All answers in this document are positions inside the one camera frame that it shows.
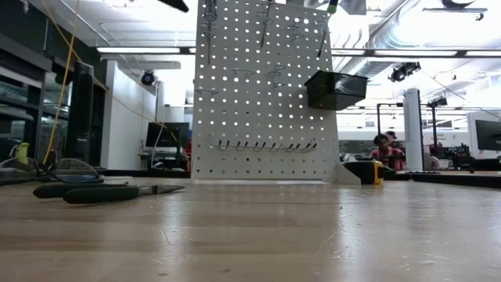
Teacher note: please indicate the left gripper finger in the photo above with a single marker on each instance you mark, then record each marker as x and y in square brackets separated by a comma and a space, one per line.
[178, 4]

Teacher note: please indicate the clear safety glasses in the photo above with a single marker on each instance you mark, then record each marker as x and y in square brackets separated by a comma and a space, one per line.
[78, 172]

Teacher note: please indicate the ceiling light strip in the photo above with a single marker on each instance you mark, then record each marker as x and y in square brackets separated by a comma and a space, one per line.
[145, 50]
[411, 53]

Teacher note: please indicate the black computer monitor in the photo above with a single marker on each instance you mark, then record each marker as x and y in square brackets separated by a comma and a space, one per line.
[164, 135]
[489, 135]

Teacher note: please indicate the white perforated pegboard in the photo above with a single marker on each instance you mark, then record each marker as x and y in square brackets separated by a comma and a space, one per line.
[266, 117]

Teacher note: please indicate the black shelving rack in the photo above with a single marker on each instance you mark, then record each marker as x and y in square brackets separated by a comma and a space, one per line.
[84, 117]

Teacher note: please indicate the black plastic bin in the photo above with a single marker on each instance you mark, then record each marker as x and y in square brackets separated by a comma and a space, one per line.
[336, 94]

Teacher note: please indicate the yellow-green bottle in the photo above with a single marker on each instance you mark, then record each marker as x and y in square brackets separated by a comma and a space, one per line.
[22, 152]

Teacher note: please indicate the person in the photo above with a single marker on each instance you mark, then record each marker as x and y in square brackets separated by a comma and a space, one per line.
[385, 154]
[391, 135]

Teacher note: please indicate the yellow black tape measure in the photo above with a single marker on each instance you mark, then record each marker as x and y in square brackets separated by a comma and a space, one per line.
[364, 172]

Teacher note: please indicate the white tower fan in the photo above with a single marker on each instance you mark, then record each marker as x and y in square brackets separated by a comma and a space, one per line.
[411, 129]

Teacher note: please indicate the round black wall device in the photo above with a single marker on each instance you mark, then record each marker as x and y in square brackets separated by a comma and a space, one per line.
[148, 77]

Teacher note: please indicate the black pole frame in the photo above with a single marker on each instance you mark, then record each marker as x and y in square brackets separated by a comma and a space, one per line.
[378, 121]

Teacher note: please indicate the black ceiling camera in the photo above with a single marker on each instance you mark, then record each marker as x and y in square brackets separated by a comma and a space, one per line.
[403, 71]

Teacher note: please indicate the black camera stand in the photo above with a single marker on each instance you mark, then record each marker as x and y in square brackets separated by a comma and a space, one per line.
[434, 129]

